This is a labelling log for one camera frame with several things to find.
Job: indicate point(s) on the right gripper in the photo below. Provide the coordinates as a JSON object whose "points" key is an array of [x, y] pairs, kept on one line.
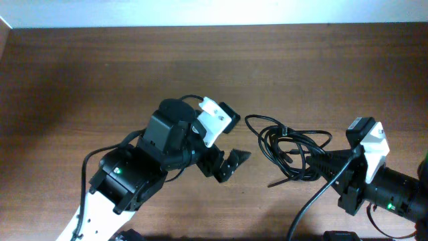
{"points": [[352, 179]]}

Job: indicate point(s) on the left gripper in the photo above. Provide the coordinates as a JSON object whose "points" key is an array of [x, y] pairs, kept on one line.
{"points": [[208, 165]]}

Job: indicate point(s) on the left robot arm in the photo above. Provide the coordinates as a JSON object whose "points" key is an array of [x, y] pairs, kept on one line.
{"points": [[131, 172]]}

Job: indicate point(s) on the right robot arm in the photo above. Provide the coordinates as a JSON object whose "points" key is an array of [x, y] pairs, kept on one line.
{"points": [[395, 192]]}

